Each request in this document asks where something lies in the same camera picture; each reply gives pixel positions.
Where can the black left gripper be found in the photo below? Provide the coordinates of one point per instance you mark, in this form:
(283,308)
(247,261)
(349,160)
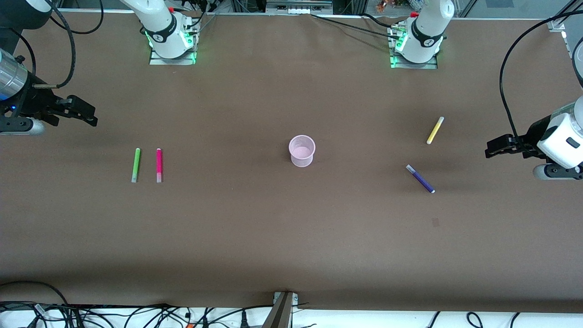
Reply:
(529,137)

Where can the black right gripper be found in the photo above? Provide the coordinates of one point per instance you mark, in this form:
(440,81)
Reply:
(33,99)

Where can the purple pen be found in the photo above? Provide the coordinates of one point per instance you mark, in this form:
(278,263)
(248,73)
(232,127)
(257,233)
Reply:
(421,179)

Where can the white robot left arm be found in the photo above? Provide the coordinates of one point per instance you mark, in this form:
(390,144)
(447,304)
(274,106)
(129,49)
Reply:
(428,27)

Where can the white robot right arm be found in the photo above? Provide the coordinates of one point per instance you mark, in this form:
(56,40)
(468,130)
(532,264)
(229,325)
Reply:
(164,27)

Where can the pink mesh pen holder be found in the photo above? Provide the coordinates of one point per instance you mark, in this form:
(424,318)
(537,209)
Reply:
(302,152)

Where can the yellow pen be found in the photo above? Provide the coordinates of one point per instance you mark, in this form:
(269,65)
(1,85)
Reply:
(435,130)

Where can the green pen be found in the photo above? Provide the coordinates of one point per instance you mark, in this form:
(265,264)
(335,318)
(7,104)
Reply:
(136,165)

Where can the magenta pen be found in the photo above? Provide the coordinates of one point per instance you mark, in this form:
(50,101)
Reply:
(159,164)

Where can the grey power strip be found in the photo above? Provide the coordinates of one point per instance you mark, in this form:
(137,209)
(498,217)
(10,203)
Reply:
(298,7)

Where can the silver corner bracket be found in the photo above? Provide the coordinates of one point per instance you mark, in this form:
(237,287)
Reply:
(556,26)

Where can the silver table edge bracket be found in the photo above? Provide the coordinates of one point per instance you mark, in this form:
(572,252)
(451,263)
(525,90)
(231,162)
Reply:
(295,298)

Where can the dark metal post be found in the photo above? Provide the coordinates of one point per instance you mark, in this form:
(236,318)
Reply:
(278,314)

